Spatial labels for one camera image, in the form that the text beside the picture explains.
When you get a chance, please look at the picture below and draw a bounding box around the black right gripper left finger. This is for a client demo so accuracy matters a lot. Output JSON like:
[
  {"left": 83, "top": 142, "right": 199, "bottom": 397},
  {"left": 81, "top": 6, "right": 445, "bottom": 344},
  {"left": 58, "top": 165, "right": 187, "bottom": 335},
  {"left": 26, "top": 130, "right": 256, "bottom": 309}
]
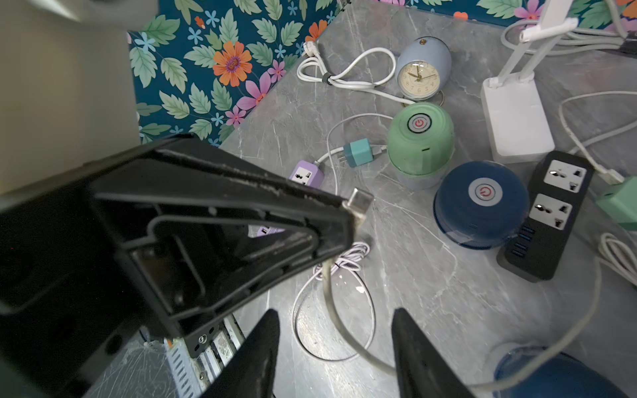
[{"left": 201, "top": 309, "right": 280, "bottom": 398}]

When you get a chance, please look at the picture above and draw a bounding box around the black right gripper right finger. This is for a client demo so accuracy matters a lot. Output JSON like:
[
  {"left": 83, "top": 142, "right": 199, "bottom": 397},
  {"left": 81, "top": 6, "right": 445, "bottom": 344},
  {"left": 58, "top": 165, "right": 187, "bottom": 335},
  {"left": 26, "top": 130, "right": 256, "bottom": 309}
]
[{"left": 391, "top": 308, "right": 473, "bottom": 398}]

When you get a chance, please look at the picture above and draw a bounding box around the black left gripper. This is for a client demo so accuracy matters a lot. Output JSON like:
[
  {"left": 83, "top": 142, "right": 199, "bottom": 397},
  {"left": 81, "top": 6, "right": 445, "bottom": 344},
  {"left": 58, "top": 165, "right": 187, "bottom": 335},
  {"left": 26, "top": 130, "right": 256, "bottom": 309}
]
[{"left": 1, "top": 188, "right": 162, "bottom": 397}]

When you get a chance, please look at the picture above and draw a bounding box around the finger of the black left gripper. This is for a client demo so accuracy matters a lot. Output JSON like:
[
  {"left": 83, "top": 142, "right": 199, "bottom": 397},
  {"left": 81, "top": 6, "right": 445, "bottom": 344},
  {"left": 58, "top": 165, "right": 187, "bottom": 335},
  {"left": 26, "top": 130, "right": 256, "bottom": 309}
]
[{"left": 89, "top": 136, "right": 355, "bottom": 337}]

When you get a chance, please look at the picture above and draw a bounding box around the dark blue meat grinder front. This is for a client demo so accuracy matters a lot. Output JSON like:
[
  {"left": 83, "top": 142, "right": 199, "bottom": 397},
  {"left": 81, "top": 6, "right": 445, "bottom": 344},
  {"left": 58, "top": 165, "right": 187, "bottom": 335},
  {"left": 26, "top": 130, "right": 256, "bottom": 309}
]
[{"left": 487, "top": 343, "right": 626, "bottom": 397}]

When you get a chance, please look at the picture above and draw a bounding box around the dark blue meat grinder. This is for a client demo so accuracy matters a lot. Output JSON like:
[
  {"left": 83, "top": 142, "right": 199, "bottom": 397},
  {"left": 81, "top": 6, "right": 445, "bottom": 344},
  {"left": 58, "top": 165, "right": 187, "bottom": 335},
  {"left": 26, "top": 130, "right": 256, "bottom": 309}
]
[
  {"left": 433, "top": 161, "right": 530, "bottom": 250},
  {"left": 487, "top": 343, "right": 626, "bottom": 397}
]

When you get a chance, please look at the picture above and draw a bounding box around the white cable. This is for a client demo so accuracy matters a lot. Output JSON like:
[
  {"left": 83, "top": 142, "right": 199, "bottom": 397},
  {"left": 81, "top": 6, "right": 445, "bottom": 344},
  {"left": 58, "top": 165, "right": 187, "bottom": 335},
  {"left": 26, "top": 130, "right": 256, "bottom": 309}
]
[{"left": 320, "top": 89, "right": 637, "bottom": 394}]

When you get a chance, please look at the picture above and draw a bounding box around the green USB charger adapter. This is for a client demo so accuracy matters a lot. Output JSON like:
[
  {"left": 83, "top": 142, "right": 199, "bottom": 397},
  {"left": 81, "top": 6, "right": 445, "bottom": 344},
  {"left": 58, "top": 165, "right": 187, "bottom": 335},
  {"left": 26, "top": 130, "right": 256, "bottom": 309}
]
[{"left": 596, "top": 176, "right": 637, "bottom": 232}]

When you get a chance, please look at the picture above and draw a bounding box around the purple power strip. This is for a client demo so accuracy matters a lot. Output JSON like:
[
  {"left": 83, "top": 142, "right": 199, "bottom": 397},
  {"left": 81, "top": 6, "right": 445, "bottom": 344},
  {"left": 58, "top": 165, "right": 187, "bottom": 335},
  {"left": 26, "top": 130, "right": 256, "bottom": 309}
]
[{"left": 255, "top": 160, "right": 324, "bottom": 237}]

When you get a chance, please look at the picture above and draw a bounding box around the light teal charger adapter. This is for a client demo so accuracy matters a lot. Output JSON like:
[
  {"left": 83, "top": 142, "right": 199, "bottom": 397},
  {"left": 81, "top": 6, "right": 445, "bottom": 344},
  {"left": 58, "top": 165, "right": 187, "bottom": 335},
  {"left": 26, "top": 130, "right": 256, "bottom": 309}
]
[{"left": 343, "top": 139, "right": 387, "bottom": 168}]

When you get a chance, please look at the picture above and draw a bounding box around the black power strip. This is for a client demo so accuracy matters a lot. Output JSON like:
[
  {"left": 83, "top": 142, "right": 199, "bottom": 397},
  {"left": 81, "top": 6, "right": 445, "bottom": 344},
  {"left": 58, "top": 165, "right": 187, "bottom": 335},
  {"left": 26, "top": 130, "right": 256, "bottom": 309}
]
[{"left": 497, "top": 151, "right": 594, "bottom": 283}]

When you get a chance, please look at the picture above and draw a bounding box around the white folding desk lamp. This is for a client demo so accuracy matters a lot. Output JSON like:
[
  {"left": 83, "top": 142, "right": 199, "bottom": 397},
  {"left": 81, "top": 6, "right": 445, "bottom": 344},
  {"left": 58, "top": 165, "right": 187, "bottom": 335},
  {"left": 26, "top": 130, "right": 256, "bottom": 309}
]
[{"left": 481, "top": 0, "right": 578, "bottom": 164}]

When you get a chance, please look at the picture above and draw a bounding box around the round blue alarm clock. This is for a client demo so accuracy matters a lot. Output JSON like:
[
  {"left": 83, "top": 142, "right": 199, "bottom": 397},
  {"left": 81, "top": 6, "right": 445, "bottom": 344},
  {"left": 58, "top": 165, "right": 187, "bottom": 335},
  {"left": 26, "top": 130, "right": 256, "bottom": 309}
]
[{"left": 396, "top": 36, "right": 452, "bottom": 100}]

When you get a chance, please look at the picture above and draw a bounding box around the white purple strip cord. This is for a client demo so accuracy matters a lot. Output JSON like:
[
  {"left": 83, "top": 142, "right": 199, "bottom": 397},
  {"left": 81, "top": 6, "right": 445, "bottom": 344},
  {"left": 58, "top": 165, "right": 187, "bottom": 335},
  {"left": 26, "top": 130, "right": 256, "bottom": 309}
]
[{"left": 296, "top": 40, "right": 416, "bottom": 106}]

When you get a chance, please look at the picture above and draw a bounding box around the green cordless meat grinder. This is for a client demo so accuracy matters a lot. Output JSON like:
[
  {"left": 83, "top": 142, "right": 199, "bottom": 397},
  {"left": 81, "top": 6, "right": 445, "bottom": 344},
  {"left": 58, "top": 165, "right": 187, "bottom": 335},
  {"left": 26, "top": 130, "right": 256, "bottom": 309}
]
[{"left": 388, "top": 103, "right": 456, "bottom": 189}]

